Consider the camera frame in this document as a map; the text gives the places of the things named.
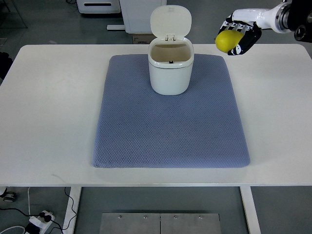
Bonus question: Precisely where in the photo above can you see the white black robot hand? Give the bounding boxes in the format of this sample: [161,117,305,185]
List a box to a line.
[218,2,290,56]

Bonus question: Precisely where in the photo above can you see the yellow lemon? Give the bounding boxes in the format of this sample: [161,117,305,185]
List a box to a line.
[215,30,244,53]

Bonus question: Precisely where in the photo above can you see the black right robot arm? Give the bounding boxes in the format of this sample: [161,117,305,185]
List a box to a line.
[284,0,312,43]

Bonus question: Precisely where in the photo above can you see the white trash bin open lid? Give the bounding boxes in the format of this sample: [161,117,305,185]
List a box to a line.
[148,5,195,96]

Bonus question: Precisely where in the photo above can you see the cardboard box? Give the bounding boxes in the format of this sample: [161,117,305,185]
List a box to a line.
[132,34,156,44]

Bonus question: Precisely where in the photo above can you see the white cabinet on floor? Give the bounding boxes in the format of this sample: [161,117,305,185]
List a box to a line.
[106,0,167,34]

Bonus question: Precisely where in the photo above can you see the blue quilted mat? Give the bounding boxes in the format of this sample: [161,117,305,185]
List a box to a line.
[92,54,250,168]

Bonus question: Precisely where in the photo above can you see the white appliance with slot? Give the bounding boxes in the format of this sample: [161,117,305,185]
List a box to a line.
[76,0,121,14]

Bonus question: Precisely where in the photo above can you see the white right table leg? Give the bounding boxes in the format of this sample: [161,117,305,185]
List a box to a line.
[240,186,261,234]

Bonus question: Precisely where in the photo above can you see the black object at left edge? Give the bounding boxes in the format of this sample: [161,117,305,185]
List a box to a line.
[0,52,13,79]

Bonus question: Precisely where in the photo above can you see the white power strip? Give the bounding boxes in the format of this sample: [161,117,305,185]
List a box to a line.
[25,210,55,234]

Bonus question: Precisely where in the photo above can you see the grey metal base plate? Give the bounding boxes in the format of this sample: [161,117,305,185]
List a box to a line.
[99,213,221,234]

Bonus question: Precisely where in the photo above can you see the black power cable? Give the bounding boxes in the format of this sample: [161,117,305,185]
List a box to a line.
[0,187,78,234]

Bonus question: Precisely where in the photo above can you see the white cable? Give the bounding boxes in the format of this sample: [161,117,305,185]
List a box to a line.
[0,226,26,234]

